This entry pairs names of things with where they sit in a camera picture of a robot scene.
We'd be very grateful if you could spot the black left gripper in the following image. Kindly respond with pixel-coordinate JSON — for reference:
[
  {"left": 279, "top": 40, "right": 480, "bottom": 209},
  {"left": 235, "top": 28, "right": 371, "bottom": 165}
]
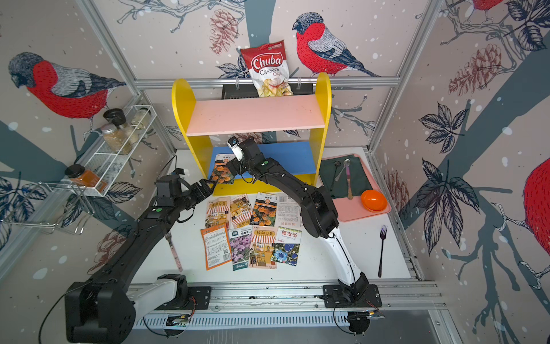
[{"left": 174, "top": 178, "right": 216, "bottom": 212}]

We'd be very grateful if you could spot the black orange marigold seed bag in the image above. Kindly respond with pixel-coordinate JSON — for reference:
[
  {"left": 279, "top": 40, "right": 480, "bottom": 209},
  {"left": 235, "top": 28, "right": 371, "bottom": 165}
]
[{"left": 250, "top": 193, "right": 278, "bottom": 226}]

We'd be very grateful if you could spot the orange bordered seed bag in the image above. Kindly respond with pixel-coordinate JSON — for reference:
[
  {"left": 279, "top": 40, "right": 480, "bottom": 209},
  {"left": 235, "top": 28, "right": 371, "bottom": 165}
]
[{"left": 201, "top": 224, "right": 232, "bottom": 271}]

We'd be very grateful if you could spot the blue flower seed bag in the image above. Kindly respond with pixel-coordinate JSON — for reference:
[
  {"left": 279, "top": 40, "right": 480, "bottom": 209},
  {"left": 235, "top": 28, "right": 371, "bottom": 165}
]
[{"left": 271, "top": 227, "right": 302, "bottom": 267}]

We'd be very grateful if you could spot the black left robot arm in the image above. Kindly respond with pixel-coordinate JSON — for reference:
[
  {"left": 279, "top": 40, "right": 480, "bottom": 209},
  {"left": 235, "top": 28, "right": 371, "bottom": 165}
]
[{"left": 64, "top": 173, "right": 216, "bottom": 343}]

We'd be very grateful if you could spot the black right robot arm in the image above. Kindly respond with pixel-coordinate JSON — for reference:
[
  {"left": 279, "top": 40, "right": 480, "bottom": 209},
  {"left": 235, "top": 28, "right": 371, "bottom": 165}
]
[{"left": 227, "top": 136, "right": 369, "bottom": 303}]

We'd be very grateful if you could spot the yellow two-tier shelf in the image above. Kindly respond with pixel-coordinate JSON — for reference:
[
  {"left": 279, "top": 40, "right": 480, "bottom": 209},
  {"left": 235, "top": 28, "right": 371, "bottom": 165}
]
[{"left": 171, "top": 72, "right": 333, "bottom": 197}]

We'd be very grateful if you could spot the red Chuba chips bag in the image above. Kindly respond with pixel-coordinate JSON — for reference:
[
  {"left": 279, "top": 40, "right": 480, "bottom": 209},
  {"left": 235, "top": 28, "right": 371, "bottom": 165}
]
[{"left": 241, "top": 41, "right": 293, "bottom": 97}]

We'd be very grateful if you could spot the dark green cloth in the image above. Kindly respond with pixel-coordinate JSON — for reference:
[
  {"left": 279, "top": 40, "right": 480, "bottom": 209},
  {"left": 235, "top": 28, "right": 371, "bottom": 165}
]
[{"left": 319, "top": 155, "right": 373, "bottom": 199}]

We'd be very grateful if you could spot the pale spice jar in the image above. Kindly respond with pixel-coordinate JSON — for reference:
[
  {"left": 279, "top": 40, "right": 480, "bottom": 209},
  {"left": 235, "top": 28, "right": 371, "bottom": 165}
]
[{"left": 130, "top": 107, "right": 150, "bottom": 130}]

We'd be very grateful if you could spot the black spoon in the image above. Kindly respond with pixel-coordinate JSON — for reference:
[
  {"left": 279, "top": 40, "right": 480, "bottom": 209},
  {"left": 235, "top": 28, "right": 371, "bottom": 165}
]
[{"left": 329, "top": 161, "right": 342, "bottom": 191}]

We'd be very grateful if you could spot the tan spice jar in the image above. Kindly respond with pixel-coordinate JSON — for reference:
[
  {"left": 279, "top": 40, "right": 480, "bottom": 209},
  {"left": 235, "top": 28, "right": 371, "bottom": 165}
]
[{"left": 100, "top": 123, "right": 132, "bottom": 156}]

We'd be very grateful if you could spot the silver spoon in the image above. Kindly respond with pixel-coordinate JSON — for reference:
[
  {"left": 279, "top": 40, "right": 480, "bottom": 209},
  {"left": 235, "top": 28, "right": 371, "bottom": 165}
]
[{"left": 335, "top": 159, "right": 349, "bottom": 181}]

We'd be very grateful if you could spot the black lid spice jar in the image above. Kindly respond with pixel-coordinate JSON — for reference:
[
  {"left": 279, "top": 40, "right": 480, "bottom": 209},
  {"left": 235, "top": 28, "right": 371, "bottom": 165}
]
[{"left": 103, "top": 108, "right": 139, "bottom": 145}]

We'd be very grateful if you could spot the pink tray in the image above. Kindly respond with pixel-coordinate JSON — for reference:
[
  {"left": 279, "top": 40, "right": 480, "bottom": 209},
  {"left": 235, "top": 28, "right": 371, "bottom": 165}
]
[{"left": 332, "top": 154, "right": 391, "bottom": 222}]

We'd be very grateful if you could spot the orange spice jar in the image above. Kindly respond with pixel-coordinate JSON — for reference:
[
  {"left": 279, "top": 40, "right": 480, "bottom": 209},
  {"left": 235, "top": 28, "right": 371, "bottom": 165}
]
[{"left": 64, "top": 164, "right": 100, "bottom": 188}]

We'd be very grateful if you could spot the orange bowl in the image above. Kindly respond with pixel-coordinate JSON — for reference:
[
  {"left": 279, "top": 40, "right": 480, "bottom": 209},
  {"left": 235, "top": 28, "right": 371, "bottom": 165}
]
[{"left": 361, "top": 190, "right": 388, "bottom": 212}]

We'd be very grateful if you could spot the dark purple fork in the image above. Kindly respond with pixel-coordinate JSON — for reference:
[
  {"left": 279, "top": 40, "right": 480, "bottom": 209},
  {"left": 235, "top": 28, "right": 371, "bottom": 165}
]
[{"left": 378, "top": 224, "right": 388, "bottom": 278}]

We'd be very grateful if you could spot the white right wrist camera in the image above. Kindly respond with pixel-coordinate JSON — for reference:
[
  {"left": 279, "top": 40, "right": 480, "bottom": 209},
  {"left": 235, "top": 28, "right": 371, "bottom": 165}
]
[{"left": 227, "top": 136, "right": 243, "bottom": 161}]

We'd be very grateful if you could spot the pink handled fork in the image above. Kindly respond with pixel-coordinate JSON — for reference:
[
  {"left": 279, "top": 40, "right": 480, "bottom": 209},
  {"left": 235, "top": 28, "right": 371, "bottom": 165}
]
[{"left": 165, "top": 232, "right": 183, "bottom": 272}]

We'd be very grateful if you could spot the black wall hook rail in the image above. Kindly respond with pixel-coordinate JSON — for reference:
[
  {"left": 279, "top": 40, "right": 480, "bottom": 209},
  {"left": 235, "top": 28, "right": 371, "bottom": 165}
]
[{"left": 221, "top": 83, "right": 315, "bottom": 100}]

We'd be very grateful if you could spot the white wire spice rack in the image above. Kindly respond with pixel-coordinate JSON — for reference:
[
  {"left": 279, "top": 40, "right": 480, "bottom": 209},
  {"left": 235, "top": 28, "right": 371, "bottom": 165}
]
[{"left": 77, "top": 105, "right": 157, "bottom": 197}]

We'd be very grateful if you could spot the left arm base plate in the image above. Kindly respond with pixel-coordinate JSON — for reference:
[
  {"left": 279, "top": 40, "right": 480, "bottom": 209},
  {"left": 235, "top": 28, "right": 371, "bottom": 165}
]
[{"left": 173, "top": 287, "right": 212, "bottom": 310}]

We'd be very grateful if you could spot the chrome wire holder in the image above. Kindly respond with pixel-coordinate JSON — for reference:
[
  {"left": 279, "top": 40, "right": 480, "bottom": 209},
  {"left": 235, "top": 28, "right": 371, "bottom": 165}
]
[{"left": 1, "top": 181, "right": 95, "bottom": 235}]

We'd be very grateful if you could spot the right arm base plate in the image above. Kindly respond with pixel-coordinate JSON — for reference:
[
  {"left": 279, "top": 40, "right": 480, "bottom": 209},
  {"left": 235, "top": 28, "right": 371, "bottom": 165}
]
[{"left": 319, "top": 285, "right": 382, "bottom": 308}]

